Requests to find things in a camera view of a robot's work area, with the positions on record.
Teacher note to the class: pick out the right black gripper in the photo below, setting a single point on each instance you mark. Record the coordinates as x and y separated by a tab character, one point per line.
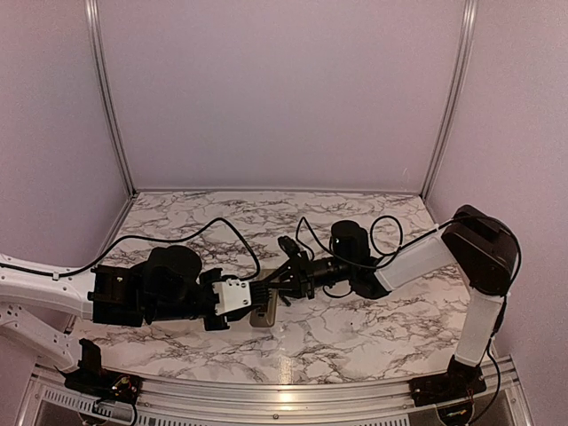
305	280

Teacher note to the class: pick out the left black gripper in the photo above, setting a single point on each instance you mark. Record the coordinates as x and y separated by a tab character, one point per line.
222	323

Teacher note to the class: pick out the white remote control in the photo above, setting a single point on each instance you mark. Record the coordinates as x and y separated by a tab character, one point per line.
264	316

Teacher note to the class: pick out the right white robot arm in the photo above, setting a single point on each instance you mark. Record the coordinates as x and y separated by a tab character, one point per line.
486	251

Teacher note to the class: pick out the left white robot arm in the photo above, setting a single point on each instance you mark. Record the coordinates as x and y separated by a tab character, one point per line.
169	285

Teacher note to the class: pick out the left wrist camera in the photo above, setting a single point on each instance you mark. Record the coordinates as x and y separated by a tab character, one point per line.
232	294

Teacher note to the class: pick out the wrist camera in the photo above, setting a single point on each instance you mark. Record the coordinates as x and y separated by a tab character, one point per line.
289	246
232	294

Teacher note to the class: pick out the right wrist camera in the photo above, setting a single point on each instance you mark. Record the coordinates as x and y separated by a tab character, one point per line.
289	246

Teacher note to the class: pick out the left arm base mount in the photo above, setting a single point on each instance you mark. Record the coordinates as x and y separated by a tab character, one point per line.
107	385

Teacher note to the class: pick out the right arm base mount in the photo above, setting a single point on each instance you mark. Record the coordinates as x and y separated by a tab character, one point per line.
441	388

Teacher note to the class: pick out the front aluminium rail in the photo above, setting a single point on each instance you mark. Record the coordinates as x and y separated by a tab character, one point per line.
168	401

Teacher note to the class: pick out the right aluminium frame post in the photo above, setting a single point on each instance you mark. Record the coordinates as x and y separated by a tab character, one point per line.
457	81

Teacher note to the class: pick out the aluminium frame post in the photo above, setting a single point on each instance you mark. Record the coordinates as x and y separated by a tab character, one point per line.
457	81
112	123

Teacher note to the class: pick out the left aluminium frame post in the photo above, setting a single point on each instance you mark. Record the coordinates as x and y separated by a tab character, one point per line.
112	123

